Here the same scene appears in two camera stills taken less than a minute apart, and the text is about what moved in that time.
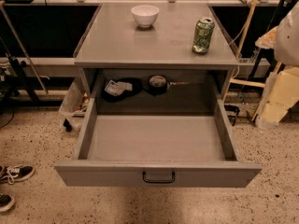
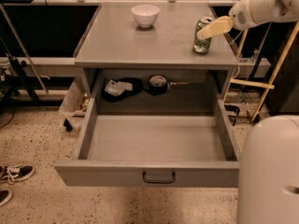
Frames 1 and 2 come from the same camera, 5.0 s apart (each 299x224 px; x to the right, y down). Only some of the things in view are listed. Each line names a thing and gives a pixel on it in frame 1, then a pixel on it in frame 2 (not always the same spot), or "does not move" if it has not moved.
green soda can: (205, 27) does not move
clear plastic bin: (74, 105) does not move
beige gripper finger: (281, 94) to (240, 17)
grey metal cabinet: (135, 70) does not move
